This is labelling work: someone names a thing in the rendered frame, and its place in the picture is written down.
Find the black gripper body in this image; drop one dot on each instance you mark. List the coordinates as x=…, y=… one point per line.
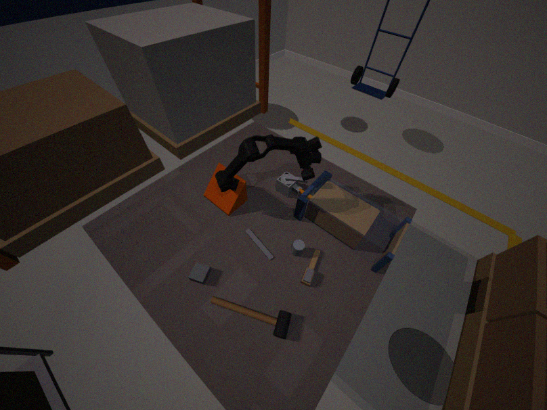
x=307, y=173

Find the grey flat bar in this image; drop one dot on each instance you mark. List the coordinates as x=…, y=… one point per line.
x=259, y=244

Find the grey and red crank handle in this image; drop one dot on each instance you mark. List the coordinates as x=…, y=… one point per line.
x=299, y=179

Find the dark grey cylinder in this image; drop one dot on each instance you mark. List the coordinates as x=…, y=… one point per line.
x=298, y=247

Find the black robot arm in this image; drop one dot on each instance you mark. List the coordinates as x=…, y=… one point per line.
x=248, y=152

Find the black-headed mallet with wooden handle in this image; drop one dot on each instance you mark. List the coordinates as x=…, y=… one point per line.
x=281, y=323

